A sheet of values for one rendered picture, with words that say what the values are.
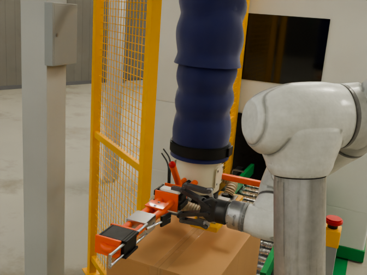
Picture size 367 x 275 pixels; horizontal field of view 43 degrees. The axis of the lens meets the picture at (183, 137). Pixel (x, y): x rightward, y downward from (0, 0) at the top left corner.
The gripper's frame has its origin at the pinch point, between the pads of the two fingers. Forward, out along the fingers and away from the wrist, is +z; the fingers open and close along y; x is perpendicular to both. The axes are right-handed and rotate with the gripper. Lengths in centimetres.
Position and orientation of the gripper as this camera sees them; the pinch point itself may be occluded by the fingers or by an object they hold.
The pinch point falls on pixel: (169, 198)
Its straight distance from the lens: 154.2
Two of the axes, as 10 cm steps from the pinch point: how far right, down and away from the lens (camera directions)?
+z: -9.2, -1.7, 3.5
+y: -0.8, 9.6, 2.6
